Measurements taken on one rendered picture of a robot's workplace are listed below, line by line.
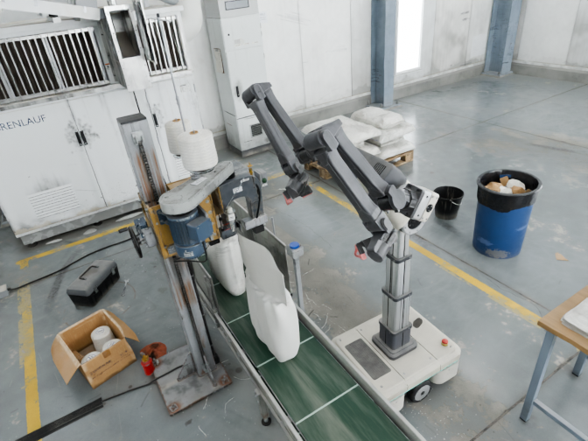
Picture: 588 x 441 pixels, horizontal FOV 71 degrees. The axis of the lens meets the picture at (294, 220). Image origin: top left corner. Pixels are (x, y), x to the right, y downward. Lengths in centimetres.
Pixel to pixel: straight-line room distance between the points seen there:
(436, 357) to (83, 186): 387
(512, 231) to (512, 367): 122
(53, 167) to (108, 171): 51
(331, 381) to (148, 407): 124
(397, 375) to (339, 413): 47
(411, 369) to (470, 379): 49
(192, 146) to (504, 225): 269
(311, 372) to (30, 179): 354
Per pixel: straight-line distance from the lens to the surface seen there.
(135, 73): 429
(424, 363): 266
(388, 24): 768
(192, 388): 298
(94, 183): 498
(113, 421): 306
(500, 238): 386
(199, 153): 193
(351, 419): 226
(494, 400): 292
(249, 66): 600
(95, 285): 392
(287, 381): 241
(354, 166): 146
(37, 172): 491
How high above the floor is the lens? 227
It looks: 31 degrees down
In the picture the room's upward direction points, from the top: 6 degrees counter-clockwise
